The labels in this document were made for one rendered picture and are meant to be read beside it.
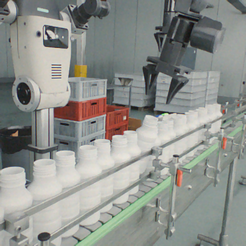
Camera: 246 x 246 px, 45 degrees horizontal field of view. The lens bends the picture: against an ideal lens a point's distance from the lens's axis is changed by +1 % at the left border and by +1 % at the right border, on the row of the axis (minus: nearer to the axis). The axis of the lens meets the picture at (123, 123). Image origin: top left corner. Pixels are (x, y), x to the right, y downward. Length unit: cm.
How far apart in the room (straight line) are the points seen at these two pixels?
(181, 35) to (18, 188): 48
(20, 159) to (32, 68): 167
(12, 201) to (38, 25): 88
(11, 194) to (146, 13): 1227
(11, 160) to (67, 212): 230
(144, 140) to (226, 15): 1073
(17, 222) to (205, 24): 55
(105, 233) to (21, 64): 86
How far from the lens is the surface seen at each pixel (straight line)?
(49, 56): 128
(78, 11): 149
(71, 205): 59
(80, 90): 319
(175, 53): 73
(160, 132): 90
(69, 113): 331
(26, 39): 127
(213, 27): 71
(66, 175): 57
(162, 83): 764
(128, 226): 75
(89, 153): 60
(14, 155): 285
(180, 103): 751
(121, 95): 843
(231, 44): 1124
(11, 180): 49
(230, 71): 1120
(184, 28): 73
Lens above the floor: 135
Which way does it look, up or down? 12 degrees down
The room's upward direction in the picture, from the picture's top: 3 degrees clockwise
